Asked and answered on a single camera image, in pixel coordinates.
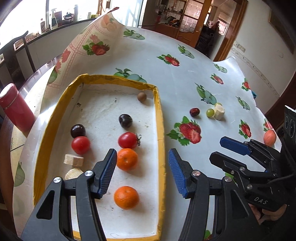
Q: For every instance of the red thermos bottle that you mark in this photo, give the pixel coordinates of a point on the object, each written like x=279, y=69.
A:
x=16, y=108

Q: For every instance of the fruit-print tablecloth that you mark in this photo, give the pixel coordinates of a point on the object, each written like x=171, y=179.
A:
x=184, y=81

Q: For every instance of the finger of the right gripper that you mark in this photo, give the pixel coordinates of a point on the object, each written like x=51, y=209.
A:
x=237, y=169
x=235, y=145

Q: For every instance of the right hand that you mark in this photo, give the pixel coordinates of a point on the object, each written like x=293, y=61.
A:
x=264, y=215

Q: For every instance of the orange mandarin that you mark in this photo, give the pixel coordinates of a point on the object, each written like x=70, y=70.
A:
x=126, y=197
x=127, y=159

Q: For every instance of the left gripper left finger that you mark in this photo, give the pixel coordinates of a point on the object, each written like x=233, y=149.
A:
x=51, y=218

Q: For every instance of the dried red jujube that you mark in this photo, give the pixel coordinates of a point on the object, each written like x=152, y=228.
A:
x=194, y=112

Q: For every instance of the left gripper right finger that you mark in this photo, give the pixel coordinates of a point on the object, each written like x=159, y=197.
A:
x=233, y=218

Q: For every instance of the white cylinder bottle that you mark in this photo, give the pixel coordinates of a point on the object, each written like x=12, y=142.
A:
x=75, y=18

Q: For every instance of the spray bottle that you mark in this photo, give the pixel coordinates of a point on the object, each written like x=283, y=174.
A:
x=54, y=23

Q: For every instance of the red cherry tomato with stem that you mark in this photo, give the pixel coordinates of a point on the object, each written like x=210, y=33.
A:
x=129, y=140

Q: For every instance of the small dark plum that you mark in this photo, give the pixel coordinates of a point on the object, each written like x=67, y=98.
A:
x=78, y=130

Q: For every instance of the red apple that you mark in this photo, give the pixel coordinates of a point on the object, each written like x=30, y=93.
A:
x=269, y=138

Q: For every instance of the dark wooden chair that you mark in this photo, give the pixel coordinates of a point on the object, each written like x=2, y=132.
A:
x=12, y=64

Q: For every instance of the yellow-rimmed white tray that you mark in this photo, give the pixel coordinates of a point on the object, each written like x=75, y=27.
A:
x=96, y=102

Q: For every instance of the wooden glass door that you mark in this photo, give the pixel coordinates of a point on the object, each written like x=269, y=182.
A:
x=192, y=21

